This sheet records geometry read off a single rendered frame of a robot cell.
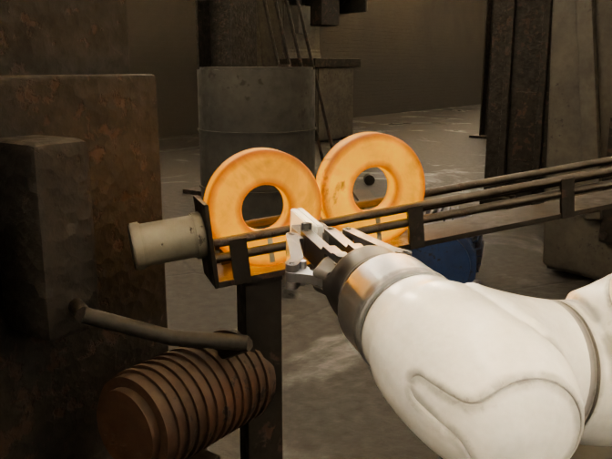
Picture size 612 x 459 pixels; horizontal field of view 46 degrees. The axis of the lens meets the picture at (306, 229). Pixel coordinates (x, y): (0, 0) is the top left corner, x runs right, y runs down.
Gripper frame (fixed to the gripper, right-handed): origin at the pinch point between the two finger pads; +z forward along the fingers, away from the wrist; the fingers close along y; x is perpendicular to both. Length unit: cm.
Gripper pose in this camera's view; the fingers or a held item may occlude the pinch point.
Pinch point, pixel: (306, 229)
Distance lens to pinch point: 78.4
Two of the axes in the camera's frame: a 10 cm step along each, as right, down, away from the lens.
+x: 0.2, -9.5, -3.0
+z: -3.2, -2.9, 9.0
